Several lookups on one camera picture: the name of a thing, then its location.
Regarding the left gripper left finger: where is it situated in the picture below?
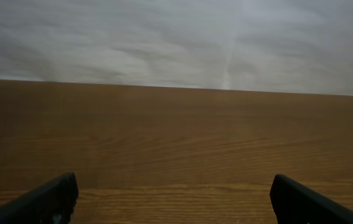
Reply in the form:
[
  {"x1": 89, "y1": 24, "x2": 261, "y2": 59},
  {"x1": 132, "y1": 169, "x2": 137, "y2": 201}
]
[{"x1": 0, "y1": 172, "x2": 79, "y2": 224}]

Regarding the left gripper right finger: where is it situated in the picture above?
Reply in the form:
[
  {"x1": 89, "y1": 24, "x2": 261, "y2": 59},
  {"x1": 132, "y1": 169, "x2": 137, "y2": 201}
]
[{"x1": 269, "y1": 174, "x2": 353, "y2": 224}]

